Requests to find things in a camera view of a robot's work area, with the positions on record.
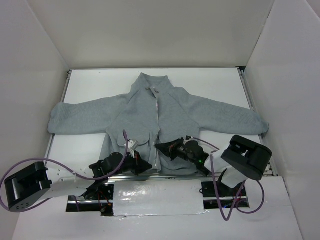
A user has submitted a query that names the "grey zip-up fleece jacket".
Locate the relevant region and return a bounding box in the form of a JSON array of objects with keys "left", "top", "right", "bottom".
[{"left": 48, "top": 73, "right": 269, "bottom": 176}]

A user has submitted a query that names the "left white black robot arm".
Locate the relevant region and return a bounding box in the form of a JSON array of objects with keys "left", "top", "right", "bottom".
[{"left": 0, "top": 151, "right": 152, "bottom": 213}]

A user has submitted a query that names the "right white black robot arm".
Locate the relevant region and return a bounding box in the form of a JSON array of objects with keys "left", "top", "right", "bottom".
[{"left": 155, "top": 135, "right": 273, "bottom": 196}]

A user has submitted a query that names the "silver foil tape sheet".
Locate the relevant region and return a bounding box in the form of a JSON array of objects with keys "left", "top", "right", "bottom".
[{"left": 113, "top": 180, "right": 206, "bottom": 217}]

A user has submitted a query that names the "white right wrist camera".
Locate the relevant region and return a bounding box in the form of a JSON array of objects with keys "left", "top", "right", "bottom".
[{"left": 184, "top": 135, "right": 194, "bottom": 143}]

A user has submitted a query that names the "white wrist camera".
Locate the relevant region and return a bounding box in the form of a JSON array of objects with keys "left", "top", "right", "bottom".
[
  {"left": 124, "top": 139, "right": 139, "bottom": 158},
  {"left": 184, "top": 135, "right": 194, "bottom": 143}
]

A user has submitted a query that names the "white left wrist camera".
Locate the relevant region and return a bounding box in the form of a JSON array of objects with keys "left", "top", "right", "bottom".
[{"left": 124, "top": 139, "right": 139, "bottom": 158}]

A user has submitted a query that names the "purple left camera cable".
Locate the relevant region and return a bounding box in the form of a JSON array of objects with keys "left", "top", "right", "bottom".
[{"left": 0, "top": 128, "right": 131, "bottom": 213}]

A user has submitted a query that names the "purple camera cable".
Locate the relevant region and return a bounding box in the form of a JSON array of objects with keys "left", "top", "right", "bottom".
[
  {"left": 0, "top": 128, "right": 131, "bottom": 213},
  {"left": 191, "top": 136, "right": 266, "bottom": 222}
]

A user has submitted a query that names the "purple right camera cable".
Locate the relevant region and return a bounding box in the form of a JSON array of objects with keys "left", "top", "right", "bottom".
[{"left": 191, "top": 136, "right": 266, "bottom": 222}]

